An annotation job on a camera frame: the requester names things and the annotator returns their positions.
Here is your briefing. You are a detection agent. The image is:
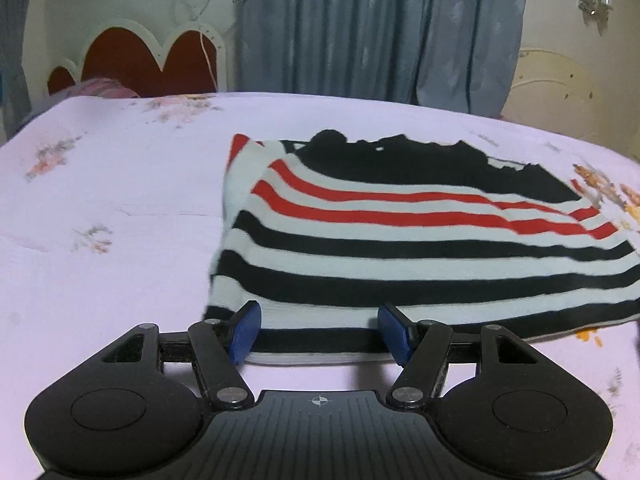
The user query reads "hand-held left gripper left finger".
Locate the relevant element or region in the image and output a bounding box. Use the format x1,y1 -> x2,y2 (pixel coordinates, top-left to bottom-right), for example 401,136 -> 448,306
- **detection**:
100,301 -> 262,410

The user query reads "grey-blue side curtain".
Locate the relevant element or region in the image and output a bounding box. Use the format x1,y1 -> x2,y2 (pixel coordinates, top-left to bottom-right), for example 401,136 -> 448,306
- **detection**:
0,0 -> 34,143

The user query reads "grey-blue patterned curtain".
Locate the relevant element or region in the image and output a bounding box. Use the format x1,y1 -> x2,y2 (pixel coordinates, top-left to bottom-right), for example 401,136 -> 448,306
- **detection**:
235,0 -> 532,117

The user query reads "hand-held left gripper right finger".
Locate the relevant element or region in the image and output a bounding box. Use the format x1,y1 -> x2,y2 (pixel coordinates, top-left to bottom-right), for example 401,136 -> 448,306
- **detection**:
377,302 -> 540,410

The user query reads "striped knit sweater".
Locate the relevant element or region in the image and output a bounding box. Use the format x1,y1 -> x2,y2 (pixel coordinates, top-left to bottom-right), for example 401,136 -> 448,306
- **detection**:
202,130 -> 640,366

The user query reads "bed with floral pink sheet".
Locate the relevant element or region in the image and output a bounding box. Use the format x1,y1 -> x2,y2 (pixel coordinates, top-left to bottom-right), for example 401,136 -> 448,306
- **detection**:
0,91 -> 640,463

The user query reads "red heart-shaped headboard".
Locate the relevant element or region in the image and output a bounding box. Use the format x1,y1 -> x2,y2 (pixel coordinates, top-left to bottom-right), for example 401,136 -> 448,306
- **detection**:
47,17 -> 229,99

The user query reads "glass wall lamp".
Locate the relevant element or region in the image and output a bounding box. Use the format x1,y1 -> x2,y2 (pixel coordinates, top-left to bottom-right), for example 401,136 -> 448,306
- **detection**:
578,0 -> 615,27

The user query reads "white hanging cable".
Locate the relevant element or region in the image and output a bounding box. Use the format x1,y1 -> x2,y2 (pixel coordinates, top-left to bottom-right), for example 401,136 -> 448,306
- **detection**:
175,0 -> 221,94

